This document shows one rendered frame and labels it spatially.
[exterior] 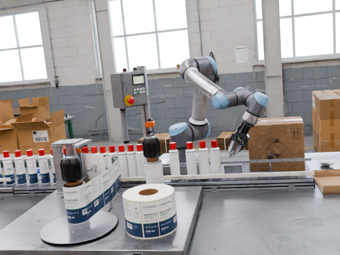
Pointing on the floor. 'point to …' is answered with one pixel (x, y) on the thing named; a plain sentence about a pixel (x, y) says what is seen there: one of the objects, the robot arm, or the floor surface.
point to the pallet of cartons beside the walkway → (326, 120)
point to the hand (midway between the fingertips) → (230, 155)
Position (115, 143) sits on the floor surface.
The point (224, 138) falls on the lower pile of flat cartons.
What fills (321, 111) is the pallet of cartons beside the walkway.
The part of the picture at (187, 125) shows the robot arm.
